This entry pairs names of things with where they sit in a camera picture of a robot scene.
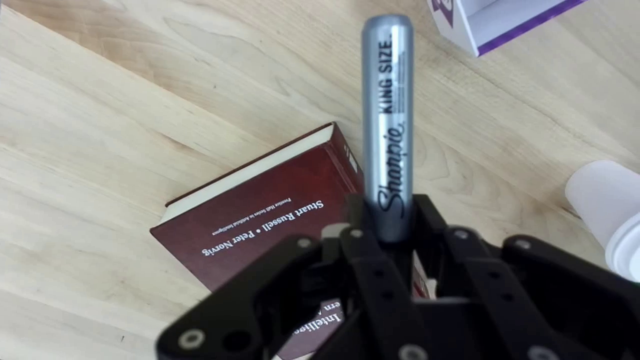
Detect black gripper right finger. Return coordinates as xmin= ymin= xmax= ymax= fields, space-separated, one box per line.
xmin=397 ymin=192 xmax=640 ymax=360

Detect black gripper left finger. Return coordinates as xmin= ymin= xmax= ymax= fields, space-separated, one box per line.
xmin=154 ymin=197 xmax=443 ymax=360

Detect silver black Sharpie marker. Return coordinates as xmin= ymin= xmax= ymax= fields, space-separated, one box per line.
xmin=359 ymin=12 xmax=415 ymax=246

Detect purple white open box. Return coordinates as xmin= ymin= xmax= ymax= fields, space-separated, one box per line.
xmin=428 ymin=0 xmax=588 ymax=60

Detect white lidded paper cup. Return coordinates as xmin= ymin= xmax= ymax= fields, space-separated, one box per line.
xmin=562 ymin=159 xmax=640 ymax=286

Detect dark red hardcover book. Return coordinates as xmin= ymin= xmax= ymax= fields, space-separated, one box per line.
xmin=148 ymin=121 xmax=436 ymax=360

